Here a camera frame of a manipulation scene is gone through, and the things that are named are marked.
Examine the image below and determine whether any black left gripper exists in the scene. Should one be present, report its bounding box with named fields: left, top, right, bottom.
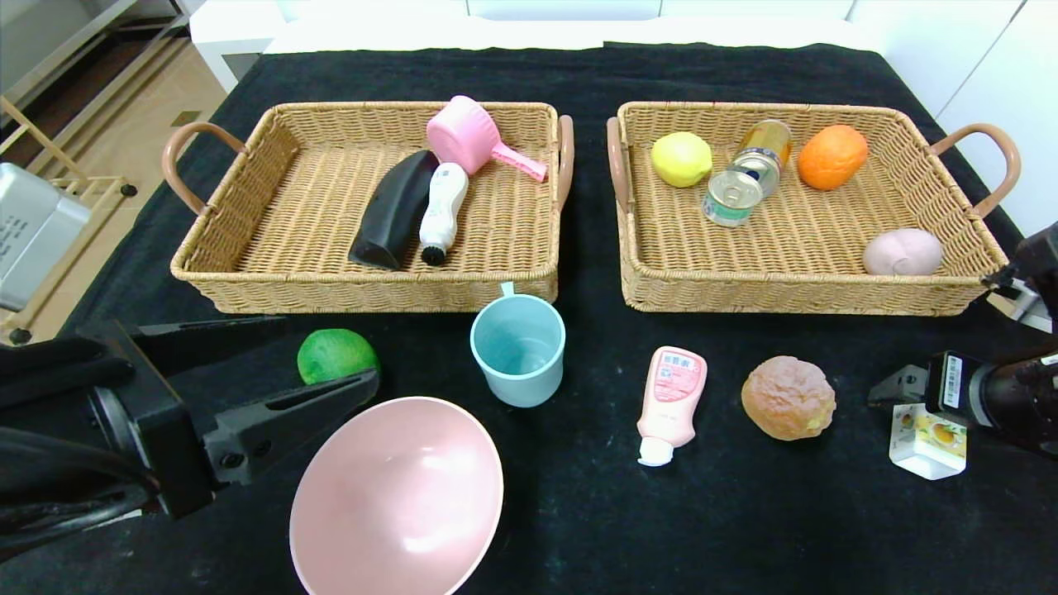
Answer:
left=74, top=314, right=380, bottom=520

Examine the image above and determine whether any brown cream puff bread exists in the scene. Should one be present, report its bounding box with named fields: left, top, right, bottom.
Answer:
left=741, top=356, right=836, bottom=442

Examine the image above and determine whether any grey metal shelf frame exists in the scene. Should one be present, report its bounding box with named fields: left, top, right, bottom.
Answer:
left=0, top=0, right=193, bottom=112

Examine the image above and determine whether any orange fruit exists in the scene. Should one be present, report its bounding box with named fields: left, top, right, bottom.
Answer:
left=797, top=124, right=870, bottom=192

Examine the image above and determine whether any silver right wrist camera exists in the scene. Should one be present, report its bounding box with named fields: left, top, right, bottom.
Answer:
left=992, top=281, right=1052, bottom=333

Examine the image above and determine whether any green label tin can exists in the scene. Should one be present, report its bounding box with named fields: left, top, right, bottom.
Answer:
left=702, top=169, right=763, bottom=228

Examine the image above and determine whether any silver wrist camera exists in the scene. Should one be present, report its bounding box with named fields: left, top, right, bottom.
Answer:
left=0, top=163, right=92, bottom=312
left=992, top=281, right=1052, bottom=333

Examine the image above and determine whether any golden beverage can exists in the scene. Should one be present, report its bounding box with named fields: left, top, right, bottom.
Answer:
left=729, top=119, right=794, bottom=199

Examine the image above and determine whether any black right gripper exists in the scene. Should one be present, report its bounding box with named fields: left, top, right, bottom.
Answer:
left=866, top=350, right=1003, bottom=430

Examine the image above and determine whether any green lime fruit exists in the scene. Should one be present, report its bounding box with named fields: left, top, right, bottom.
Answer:
left=297, top=329, right=381, bottom=386

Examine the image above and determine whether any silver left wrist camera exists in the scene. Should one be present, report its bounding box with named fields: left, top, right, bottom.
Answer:
left=0, top=163, right=92, bottom=312

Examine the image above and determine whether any white juice carton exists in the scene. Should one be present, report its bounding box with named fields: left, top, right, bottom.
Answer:
left=889, top=403, right=968, bottom=482

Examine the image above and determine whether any wooden slatted rack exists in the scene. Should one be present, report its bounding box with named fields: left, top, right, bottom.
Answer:
left=0, top=95, right=140, bottom=346

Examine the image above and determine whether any pink plastic scoop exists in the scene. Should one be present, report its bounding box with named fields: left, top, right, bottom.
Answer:
left=426, top=95, right=549, bottom=183

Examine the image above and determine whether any pink plastic bowl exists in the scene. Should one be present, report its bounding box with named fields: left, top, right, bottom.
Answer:
left=289, top=397, right=505, bottom=595

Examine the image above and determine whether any pale pink round bun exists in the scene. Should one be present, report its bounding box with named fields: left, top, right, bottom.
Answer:
left=862, top=227, right=944, bottom=276

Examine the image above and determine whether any woven wicker basket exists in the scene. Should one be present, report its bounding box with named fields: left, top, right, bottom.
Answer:
left=606, top=101, right=1022, bottom=317
left=162, top=101, right=575, bottom=315

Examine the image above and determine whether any pink squeeze bottle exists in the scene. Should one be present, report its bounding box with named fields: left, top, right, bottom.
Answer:
left=636, top=346, right=708, bottom=468

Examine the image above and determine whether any yellow lemon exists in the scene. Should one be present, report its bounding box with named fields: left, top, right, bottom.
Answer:
left=651, top=131, right=713, bottom=188

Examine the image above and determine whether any light blue plastic cup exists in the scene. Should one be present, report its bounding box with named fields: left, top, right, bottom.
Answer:
left=469, top=282, right=567, bottom=409

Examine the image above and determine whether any white handheld brush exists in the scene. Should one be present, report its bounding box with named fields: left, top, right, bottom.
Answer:
left=419, top=162, right=470, bottom=266

